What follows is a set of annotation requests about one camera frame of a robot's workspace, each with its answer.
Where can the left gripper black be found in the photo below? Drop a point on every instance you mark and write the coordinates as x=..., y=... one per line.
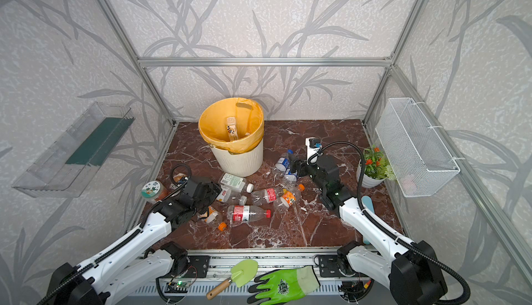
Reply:
x=206, y=188

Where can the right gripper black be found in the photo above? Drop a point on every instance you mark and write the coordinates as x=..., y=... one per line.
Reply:
x=305, y=170

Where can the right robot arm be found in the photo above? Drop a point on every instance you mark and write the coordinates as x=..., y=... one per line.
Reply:
x=411, y=278

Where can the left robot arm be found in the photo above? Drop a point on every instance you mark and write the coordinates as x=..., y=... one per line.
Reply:
x=118, y=270

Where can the white ribbed waste bin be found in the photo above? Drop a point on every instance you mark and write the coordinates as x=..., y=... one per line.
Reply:
x=243, y=164

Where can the yellow bin liner bag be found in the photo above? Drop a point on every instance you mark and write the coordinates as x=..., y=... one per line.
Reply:
x=250, y=121

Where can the brown Nescafe coffee bottle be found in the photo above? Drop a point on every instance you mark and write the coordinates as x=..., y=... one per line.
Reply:
x=179, y=178

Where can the blue cap water bottle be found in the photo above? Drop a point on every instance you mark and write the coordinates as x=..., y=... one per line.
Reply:
x=282, y=164

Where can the round tub with cartoon lid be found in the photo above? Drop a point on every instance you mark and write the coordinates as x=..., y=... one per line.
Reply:
x=154, y=192

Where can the red label clear bottle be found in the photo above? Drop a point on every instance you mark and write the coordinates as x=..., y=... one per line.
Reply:
x=240, y=214

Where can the potted plant with red flowers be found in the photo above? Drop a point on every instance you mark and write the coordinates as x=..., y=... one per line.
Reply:
x=377, y=168

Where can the green garden trowel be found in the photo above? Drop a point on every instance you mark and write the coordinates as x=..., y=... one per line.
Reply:
x=241, y=274

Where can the green circuit board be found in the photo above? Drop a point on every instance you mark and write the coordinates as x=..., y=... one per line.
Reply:
x=178, y=287

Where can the green work glove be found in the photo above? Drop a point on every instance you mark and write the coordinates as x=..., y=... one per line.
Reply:
x=283, y=285

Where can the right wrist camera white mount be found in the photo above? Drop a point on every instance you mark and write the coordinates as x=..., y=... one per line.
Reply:
x=314, y=150

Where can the white wire mesh basket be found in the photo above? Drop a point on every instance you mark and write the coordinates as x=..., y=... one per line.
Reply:
x=420, y=160

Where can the clear acrylic wall shelf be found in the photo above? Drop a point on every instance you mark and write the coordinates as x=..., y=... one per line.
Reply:
x=66, y=168

